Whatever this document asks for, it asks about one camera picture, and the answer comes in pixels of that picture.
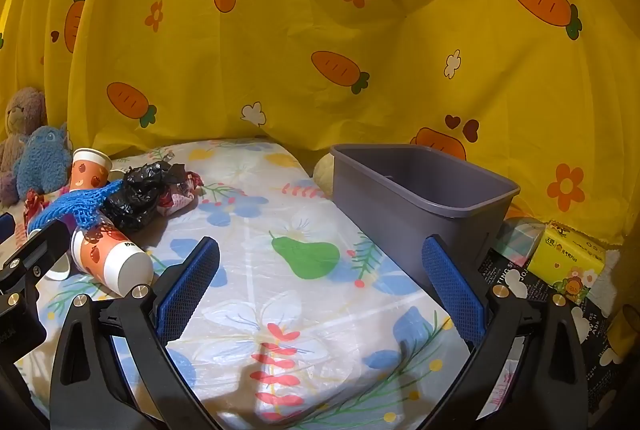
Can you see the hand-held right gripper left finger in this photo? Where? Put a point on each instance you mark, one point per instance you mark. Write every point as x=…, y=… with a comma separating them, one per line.
x=187, y=295

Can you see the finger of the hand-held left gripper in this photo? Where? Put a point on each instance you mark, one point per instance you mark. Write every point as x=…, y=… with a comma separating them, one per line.
x=5, y=226
x=45, y=245

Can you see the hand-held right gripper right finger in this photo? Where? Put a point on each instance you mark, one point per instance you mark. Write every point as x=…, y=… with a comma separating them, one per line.
x=452, y=295

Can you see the red white plastic wrapper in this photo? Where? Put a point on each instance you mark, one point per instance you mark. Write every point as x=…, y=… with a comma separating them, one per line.
x=177, y=202
x=34, y=205

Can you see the blue foam net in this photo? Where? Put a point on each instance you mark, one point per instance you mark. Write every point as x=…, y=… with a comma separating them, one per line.
x=75, y=205

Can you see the apple print paper cup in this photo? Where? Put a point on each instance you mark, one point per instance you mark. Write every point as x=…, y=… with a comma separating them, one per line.
x=115, y=260
x=87, y=169

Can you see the grey plastic bin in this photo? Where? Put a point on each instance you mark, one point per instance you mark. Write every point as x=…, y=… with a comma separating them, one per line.
x=400, y=220

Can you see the black plastic bag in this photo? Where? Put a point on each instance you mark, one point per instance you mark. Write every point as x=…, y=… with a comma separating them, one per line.
x=135, y=200

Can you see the blue plush toy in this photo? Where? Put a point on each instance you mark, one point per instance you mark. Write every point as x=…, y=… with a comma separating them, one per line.
x=42, y=159

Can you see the black printed cloth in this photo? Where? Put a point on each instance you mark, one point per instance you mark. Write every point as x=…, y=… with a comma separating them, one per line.
x=535, y=280

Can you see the checked plastic bag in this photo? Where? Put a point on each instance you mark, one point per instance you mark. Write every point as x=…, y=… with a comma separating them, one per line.
x=520, y=237

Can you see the brown teddy bear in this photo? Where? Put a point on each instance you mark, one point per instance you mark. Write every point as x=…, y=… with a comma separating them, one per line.
x=22, y=114

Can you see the floral plastic tablecloth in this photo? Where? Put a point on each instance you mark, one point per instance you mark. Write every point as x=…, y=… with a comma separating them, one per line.
x=300, y=310

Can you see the yellow tissue pack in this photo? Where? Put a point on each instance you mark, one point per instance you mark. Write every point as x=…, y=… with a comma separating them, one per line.
x=565, y=260

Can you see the small grey scrap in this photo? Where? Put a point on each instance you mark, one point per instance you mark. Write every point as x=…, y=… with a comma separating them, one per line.
x=170, y=155

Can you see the cream plush toy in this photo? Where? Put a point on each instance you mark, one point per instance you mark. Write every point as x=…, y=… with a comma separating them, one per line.
x=324, y=175

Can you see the yellow carrot print curtain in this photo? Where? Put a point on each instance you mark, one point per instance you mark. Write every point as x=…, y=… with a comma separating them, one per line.
x=350, y=59

